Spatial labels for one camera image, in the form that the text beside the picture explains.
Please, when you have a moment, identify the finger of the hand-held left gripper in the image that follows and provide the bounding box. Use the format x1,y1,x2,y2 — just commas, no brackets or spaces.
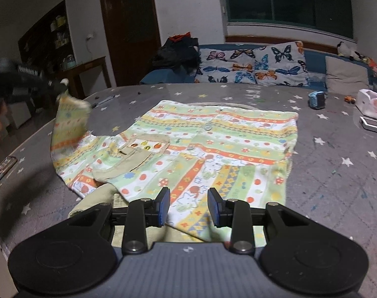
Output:
47,78,70,96

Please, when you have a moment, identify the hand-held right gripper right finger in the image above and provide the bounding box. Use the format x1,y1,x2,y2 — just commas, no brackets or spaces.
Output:
207,188,314,254

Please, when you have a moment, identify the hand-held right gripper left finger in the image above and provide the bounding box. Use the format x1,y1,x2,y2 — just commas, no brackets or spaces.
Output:
67,187,171,254

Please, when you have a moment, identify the patterned child's shirt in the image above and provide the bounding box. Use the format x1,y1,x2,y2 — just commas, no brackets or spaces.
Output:
49,94,301,243

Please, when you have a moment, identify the dark clothes pile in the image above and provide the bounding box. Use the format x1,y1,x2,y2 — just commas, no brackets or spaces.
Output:
152,32,202,75

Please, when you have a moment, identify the wooden side table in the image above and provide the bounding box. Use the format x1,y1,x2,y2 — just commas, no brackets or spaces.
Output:
58,56,112,100

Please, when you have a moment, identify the black pen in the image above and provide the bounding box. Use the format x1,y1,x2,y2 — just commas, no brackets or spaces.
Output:
91,94,121,108

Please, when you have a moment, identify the dark shelf cabinet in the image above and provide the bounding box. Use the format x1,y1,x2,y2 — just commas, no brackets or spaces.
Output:
17,0,76,73

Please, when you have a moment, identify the dark wooden door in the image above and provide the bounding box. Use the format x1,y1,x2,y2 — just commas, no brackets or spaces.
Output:
98,0,163,88

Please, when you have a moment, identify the blue sofa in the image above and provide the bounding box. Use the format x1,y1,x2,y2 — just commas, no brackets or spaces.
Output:
139,43,377,94

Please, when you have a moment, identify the grey star-print table cover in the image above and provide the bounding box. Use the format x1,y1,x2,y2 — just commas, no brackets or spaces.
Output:
0,82,377,298

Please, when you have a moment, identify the butterfly print pillow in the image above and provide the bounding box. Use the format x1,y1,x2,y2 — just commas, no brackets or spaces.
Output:
195,41,311,87

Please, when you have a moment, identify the small blue tape box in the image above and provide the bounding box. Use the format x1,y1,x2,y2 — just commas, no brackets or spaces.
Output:
308,91,328,111

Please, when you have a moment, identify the white flat device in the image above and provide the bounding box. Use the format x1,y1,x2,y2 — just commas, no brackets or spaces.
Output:
359,116,377,136

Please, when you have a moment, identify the grey pillow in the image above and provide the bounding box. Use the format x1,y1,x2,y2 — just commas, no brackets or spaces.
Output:
325,55,371,94

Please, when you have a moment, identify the white pink plastic bag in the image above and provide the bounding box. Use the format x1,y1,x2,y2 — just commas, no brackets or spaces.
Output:
355,89,377,119

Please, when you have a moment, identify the black and white plush toy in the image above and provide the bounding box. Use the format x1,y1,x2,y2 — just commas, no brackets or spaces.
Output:
336,41,368,62

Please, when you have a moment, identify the green-framed window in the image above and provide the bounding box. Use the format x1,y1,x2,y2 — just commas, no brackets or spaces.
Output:
217,0,356,41

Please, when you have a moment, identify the wall socket with cable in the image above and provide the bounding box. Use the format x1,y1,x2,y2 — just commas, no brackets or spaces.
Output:
85,33,96,56

